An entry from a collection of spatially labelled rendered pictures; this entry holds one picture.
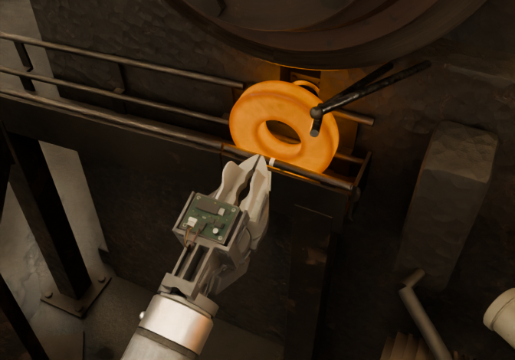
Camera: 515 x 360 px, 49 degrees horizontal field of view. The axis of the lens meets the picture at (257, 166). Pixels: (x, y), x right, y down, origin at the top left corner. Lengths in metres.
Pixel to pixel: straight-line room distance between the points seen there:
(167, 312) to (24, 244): 1.12
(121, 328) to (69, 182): 0.55
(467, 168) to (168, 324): 0.38
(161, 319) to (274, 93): 0.32
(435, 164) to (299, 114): 0.18
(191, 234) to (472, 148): 0.35
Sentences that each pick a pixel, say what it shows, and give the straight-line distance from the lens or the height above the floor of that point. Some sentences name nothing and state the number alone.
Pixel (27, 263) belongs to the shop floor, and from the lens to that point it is 1.67.
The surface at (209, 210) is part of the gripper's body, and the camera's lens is 0.64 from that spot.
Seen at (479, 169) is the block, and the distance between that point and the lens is 0.70.
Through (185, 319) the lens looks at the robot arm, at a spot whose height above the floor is 0.73.
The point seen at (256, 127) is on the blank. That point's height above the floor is 0.75.
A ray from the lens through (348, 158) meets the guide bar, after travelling 0.82.
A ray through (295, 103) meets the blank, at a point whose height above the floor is 0.81.
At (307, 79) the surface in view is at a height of 0.77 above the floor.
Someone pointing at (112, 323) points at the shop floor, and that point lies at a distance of 1.50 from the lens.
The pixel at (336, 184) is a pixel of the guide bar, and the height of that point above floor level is 0.71.
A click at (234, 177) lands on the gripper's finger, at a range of 0.71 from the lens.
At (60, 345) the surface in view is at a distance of 1.49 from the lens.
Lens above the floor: 1.27
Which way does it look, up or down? 45 degrees down
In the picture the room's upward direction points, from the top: straight up
